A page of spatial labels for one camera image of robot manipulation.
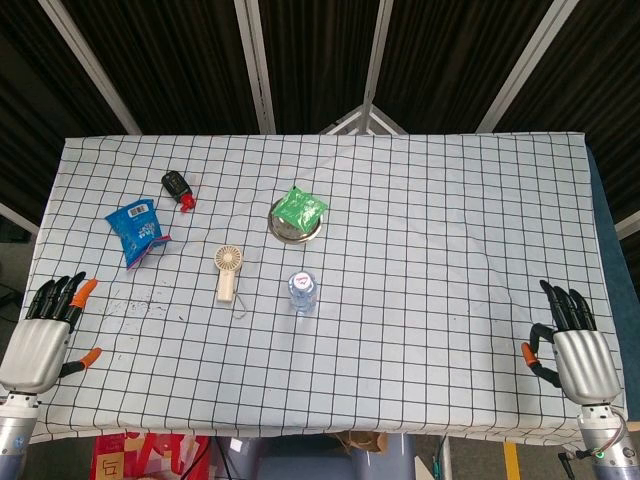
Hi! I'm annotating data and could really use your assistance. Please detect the black car key fob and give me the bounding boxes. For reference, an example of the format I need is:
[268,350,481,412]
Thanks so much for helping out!
[160,170,197,214]

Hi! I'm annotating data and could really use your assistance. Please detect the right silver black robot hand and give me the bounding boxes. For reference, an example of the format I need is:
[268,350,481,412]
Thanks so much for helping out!
[520,279,624,404]

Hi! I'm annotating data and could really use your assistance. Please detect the white metal frame stand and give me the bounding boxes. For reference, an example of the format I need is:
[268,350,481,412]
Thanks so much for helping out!
[318,103,409,136]

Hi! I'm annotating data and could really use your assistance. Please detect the blue snack bag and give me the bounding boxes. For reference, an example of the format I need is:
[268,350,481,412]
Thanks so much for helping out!
[103,197,172,272]

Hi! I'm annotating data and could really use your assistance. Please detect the clear plastic water bottle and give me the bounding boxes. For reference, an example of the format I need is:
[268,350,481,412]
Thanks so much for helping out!
[287,270,318,315]

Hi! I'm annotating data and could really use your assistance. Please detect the brown paper bag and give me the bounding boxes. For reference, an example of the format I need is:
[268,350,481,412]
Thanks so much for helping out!
[333,429,389,455]

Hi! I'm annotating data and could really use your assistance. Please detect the beige handheld fan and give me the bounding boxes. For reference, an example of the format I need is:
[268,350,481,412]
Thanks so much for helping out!
[213,244,248,321]

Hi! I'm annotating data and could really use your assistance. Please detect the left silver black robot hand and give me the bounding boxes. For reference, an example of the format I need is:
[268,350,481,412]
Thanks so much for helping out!
[0,271,103,395]

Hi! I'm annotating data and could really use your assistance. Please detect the round metal plate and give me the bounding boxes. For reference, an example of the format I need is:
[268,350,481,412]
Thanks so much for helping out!
[267,198,324,245]

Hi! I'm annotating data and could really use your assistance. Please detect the grey blue chair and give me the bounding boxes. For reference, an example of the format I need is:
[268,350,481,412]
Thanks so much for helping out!
[255,432,417,480]

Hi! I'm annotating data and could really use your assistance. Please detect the white black grid tablecloth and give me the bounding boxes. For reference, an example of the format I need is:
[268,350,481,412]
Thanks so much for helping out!
[20,130,627,444]

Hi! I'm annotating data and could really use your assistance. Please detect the green snack packet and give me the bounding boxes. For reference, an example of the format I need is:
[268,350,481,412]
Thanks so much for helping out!
[272,184,329,235]

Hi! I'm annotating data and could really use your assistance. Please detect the red box under table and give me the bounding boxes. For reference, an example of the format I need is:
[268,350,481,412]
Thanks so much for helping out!
[93,430,213,480]

